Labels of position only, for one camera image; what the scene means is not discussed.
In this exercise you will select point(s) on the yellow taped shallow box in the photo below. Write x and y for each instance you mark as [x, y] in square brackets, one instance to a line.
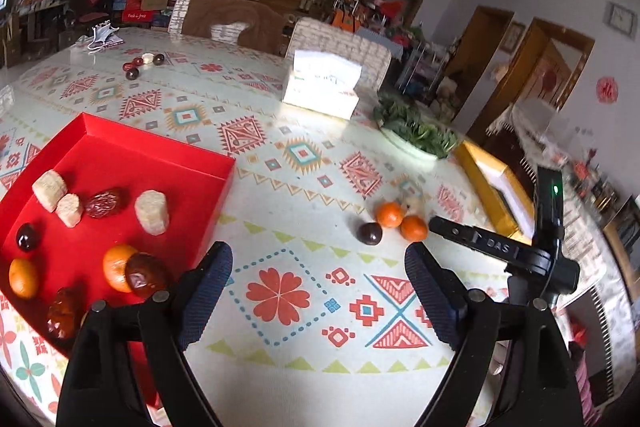
[495, 192]

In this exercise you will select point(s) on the red round wall decoration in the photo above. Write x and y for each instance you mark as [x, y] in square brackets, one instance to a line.
[607, 89]

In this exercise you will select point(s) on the red date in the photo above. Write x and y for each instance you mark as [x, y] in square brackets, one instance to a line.
[106, 203]
[130, 67]
[64, 314]
[146, 276]

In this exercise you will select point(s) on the framed wall picture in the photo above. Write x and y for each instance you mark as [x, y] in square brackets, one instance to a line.
[513, 37]

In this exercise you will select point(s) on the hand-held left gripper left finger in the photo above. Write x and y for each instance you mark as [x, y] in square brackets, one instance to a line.
[210, 294]

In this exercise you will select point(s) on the tangerine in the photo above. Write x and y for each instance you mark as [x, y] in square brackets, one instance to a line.
[23, 278]
[118, 268]
[414, 228]
[390, 214]

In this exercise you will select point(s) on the red shallow box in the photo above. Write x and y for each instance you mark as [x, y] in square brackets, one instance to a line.
[120, 167]

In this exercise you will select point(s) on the brown chair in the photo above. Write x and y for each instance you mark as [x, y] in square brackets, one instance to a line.
[225, 19]

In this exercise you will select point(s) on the bowl of green vegetables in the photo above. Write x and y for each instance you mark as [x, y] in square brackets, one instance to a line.
[417, 129]

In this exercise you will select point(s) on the white tissue box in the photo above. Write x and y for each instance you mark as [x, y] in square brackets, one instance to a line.
[322, 84]

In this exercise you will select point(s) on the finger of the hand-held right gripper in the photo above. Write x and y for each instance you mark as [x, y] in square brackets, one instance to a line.
[480, 243]

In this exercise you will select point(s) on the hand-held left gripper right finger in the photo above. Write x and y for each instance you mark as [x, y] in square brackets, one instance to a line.
[430, 297]

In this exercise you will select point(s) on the patterned tablecloth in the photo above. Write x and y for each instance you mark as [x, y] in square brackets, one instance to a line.
[300, 187]

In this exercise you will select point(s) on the square wall clock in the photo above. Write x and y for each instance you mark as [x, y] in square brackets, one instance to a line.
[623, 20]

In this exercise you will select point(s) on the metal storage rack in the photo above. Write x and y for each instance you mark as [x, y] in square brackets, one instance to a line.
[422, 67]

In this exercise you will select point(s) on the person's right forearm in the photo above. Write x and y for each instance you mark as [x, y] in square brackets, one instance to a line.
[582, 377]

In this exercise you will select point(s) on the rice cake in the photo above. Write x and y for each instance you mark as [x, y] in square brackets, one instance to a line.
[151, 212]

